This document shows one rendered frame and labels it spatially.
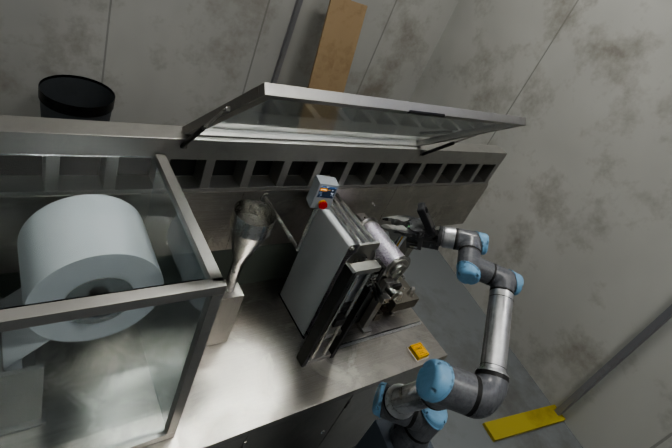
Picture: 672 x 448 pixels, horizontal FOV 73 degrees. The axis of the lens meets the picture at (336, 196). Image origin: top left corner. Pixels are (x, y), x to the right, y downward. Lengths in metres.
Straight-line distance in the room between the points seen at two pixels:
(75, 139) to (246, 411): 1.05
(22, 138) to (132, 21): 2.89
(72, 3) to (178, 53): 0.83
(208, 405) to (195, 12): 3.24
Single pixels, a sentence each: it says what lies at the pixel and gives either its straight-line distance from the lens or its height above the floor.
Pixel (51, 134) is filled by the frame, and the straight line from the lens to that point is 1.44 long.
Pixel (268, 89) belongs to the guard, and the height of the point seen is 2.02.
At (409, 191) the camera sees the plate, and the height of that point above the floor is 1.41.
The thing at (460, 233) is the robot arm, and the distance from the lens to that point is 1.61.
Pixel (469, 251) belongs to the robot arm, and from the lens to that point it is 1.57.
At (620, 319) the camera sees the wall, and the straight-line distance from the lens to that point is 3.72.
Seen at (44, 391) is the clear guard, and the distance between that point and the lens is 1.29.
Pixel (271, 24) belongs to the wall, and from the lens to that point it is 4.40.
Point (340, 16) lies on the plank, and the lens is 4.16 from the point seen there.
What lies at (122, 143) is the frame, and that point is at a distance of 1.48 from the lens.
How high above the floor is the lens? 2.41
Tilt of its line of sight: 31 degrees down
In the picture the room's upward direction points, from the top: 25 degrees clockwise
